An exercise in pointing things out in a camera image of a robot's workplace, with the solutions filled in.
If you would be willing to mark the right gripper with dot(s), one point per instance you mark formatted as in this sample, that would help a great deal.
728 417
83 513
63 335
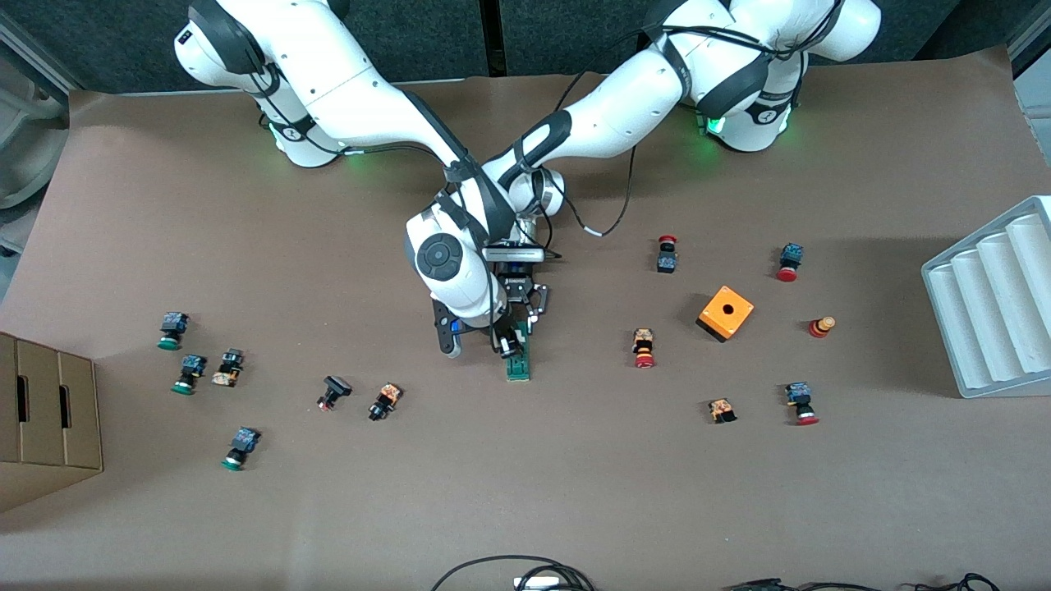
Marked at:
507 338

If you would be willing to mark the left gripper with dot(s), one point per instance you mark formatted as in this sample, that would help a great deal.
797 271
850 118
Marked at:
520 292

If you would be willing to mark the green DIN rail terminal block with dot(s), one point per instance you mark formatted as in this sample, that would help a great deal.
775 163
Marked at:
519 369

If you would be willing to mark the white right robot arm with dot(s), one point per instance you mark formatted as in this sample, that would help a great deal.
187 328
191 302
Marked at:
353 98

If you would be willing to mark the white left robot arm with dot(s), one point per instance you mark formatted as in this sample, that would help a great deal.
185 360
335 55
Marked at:
624 115

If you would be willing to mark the red mushroom button orange block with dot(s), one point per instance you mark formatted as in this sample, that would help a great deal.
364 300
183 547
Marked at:
644 341

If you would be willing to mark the black selector with orange block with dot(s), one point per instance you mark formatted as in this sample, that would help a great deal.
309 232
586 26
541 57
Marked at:
386 400

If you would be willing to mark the red button with black block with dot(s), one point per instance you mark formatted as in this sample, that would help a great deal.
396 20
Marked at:
667 263

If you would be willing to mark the orange black contact block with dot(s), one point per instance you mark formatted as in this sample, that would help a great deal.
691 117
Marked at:
722 410

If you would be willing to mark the red mushroom button blue block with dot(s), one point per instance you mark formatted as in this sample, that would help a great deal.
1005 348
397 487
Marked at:
791 254
798 394

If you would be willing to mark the green pushbutton with blue block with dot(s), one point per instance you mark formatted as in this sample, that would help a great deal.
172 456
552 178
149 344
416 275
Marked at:
174 324
191 368
244 443

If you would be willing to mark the red yellow mushroom button cap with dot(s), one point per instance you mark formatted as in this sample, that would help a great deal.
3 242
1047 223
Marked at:
819 327

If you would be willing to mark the grey ribbed tray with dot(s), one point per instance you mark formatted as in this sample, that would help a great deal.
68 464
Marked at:
985 328

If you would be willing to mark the brown cardboard box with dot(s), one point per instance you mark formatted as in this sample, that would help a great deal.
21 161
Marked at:
41 410

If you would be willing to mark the black switch with red tip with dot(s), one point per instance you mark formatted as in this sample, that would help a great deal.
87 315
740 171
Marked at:
337 386

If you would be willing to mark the orange button enclosure box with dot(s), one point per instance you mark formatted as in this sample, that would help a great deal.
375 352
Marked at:
735 318

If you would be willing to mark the grey metal pedestal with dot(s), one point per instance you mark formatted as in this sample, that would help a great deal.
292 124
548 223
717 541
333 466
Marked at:
25 164

